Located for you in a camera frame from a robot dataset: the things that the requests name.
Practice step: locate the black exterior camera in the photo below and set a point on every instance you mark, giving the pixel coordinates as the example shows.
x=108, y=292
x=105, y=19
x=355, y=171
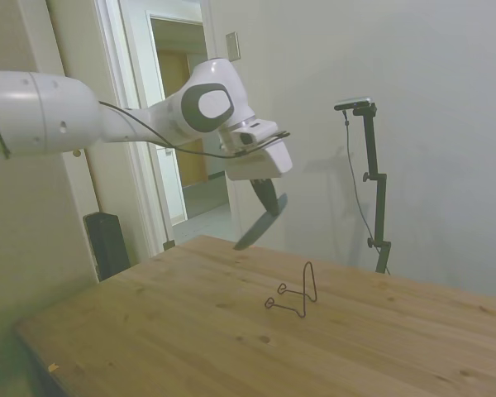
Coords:
x=353, y=103

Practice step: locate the beige wall switch plate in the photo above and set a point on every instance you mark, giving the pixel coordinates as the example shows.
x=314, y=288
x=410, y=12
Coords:
x=232, y=46

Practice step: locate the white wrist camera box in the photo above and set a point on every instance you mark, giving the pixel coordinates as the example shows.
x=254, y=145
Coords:
x=254, y=131

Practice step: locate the small orange scrap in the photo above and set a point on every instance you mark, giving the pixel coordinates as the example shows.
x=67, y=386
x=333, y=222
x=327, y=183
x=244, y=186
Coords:
x=52, y=366

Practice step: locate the metal door latch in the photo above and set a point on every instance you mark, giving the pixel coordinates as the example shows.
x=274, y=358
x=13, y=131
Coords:
x=168, y=151

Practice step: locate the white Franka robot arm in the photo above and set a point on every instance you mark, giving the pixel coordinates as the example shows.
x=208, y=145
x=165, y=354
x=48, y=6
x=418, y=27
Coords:
x=45, y=111

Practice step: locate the black camera stand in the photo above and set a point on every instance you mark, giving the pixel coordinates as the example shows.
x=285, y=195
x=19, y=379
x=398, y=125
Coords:
x=376, y=182

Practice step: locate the brown wooden hallway door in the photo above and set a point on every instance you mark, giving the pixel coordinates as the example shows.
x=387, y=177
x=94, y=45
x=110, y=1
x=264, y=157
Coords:
x=194, y=165

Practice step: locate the white open door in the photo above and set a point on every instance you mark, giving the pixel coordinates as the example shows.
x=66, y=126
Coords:
x=171, y=190

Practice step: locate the grey-blue plate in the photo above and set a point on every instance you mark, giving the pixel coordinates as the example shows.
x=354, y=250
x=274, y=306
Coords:
x=258, y=227

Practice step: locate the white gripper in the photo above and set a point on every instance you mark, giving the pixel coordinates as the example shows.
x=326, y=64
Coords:
x=258, y=163

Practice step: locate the black box on floor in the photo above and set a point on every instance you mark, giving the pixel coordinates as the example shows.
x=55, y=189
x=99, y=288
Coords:
x=106, y=248

